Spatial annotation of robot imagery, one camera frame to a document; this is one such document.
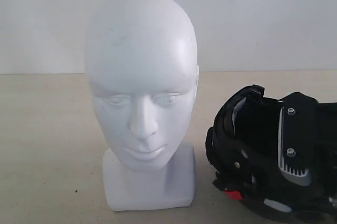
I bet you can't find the black helmet with tinted visor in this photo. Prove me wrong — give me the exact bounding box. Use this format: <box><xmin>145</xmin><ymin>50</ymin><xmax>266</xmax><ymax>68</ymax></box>
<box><xmin>205</xmin><ymin>85</ymin><xmax>336</xmax><ymax>223</ymax></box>

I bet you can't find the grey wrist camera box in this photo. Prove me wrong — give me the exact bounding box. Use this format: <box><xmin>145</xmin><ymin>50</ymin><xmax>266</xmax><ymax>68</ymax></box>
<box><xmin>276</xmin><ymin>106</ymin><xmax>312</xmax><ymax>184</ymax></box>

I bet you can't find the white mannequin head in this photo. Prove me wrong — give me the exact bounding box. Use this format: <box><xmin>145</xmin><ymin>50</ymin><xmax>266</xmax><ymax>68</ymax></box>
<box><xmin>84</xmin><ymin>0</ymin><xmax>199</xmax><ymax>211</ymax></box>

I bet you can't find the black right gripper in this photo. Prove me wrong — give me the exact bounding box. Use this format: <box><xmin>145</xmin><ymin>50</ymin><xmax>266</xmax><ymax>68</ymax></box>
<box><xmin>236</xmin><ymin>91</ymin><xmax>337</xmax><ymax>209</ymax></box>

